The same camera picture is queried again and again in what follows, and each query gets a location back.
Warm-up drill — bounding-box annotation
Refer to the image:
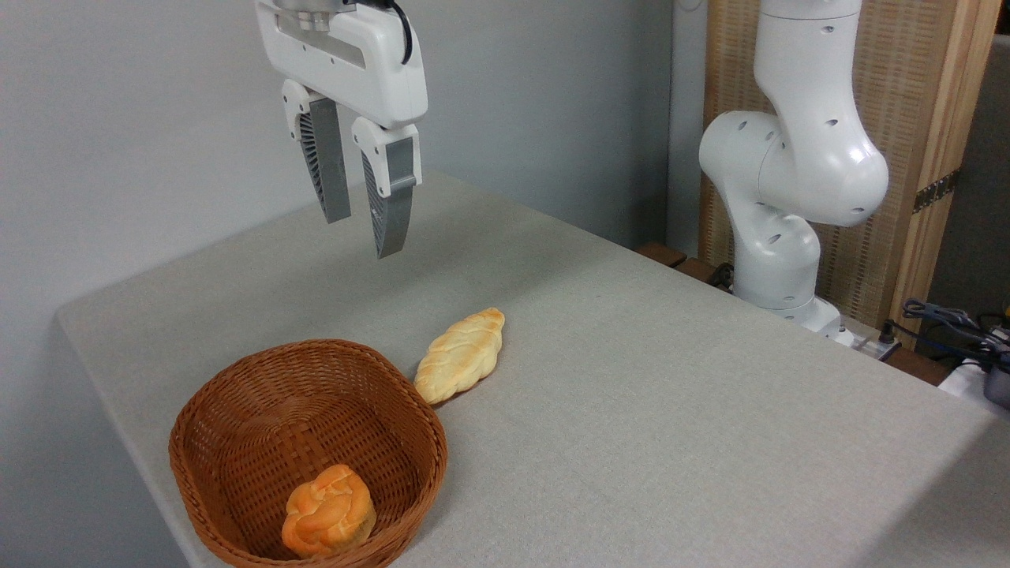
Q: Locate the metal screen hinge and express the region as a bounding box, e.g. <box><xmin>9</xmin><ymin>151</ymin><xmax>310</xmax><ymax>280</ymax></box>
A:
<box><xmin>913</xmin><ymin>170</ymin><xmax>961</xmax><ymax>214</ymax></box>

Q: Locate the wooden rattan folding screen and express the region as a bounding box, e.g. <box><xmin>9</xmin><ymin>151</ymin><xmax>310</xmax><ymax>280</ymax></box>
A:
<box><xmin>699</xmin><ymin>0</ymin><xmax>1003</xmax><ymax>348</ymax></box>

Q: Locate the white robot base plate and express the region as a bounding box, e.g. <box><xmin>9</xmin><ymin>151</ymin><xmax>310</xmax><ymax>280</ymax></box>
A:
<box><xmin>821</xmin><ymin>312</ymin><xmax>900</xmax><ymax>361</ymax></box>

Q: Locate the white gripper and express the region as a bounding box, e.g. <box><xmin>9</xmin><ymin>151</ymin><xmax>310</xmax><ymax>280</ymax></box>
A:
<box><xmin>254</xmin><ymin>0</ymin><xmax>428</xmax><ymax>260</ymax></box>

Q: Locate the round orange bread roll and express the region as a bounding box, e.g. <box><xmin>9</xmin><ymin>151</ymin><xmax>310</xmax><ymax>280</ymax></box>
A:
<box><xmin>282</xmin><ymin>464</ymin><xmax>377</xmax><ymax>559</ymax></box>

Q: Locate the bundle of dark cables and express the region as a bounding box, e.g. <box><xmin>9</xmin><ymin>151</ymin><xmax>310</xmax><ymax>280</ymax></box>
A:
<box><xmin>884</xmin><ymin>298</ymin><xmax>1010</xmax><ymax>372</ymax></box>

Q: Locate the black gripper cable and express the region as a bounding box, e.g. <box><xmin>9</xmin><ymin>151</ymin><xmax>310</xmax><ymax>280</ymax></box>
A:
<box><xmin>347</xmin><ymin>0</ymin><xmax>413</xmax><ymax>65</ymax></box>

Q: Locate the brown wicker basket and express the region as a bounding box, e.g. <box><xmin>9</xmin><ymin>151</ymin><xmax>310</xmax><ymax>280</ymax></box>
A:
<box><xmin>169</xmin><ymin>339</ymin><xmax>448</xmax><ymax>568</ymax></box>

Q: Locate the long pale braided bread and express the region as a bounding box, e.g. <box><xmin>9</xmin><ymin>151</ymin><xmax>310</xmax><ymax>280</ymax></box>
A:
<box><xmin>414</xmin><ymin>308</ymin><xmax>506</xmax><ymax>405</ymax></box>

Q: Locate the white cloth-covered object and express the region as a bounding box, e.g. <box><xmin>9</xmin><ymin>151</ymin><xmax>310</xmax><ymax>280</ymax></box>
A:
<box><xmin>937</xmin><ymin>327</ymin><xmax>1010</xmax><ymax>420</ymax></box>

